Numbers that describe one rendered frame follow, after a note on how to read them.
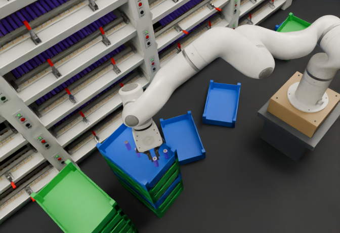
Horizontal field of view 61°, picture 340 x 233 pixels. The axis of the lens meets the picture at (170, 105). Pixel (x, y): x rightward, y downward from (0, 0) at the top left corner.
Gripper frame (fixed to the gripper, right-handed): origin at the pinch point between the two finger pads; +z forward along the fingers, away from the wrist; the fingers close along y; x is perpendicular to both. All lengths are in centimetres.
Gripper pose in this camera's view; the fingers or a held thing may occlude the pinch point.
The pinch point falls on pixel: (153, 155)
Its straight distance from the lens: 120.1
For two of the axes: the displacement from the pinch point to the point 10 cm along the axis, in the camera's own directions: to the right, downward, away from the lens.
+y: 9.3, -3.4, 1.2
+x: -2.7, -4.2, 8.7
